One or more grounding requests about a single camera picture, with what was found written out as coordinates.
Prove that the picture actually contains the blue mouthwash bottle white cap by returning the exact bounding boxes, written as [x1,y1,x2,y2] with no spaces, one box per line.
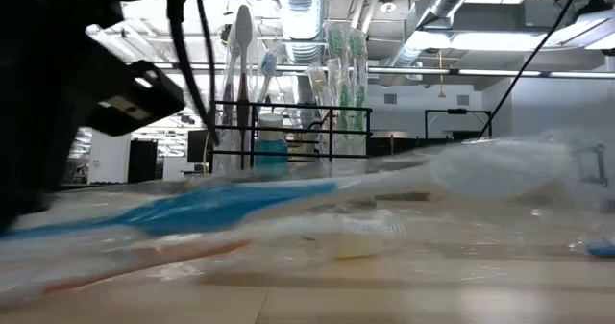
[254,112,289,171]

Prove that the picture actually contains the black metal stand frame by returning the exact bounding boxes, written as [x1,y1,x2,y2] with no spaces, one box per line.
[424,107,494,140]

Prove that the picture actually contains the dark desk monitor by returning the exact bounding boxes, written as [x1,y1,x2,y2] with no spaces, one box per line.
[186,129,212,164]

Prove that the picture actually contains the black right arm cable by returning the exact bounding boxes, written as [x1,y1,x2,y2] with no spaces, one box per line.
[478,0,587,138]

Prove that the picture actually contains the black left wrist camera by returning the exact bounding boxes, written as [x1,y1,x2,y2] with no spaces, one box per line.
[84,59,186,137]

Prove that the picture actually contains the tall black cabinet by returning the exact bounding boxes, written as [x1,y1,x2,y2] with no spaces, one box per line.
[127,138,159,185]

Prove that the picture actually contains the black wire caddy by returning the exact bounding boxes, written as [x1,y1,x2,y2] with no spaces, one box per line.
[206,100,375,171]

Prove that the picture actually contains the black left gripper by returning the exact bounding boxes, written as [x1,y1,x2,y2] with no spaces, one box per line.
[0,0,198,229]

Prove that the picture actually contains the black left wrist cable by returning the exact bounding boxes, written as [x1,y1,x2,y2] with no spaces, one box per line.
[165,0,278,147]

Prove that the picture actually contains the white building column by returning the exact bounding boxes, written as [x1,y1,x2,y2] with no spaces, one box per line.
[88,131,132,185]

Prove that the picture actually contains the yellow hanging cord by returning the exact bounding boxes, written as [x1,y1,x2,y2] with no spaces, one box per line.
[436,49,447,99]

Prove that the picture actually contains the long ceiling light strip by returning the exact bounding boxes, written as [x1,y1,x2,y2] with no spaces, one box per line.
[153,59,615,80]

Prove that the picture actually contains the rectangular ceiling light panel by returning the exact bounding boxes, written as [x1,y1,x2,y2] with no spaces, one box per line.
[451,30,537,52]

